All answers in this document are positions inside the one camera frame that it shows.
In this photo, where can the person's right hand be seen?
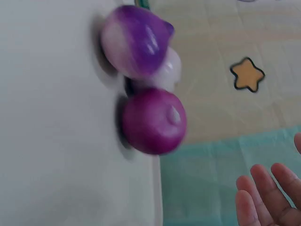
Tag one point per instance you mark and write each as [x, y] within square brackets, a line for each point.
[275, 207]

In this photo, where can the dark purple onion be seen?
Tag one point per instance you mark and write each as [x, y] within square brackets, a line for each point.
[152, 122]

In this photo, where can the white peeled onion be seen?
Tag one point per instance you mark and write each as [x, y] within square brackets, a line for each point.
[170, 68]

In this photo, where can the purple and white onion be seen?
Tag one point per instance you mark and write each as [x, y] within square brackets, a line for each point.
[134, 40]

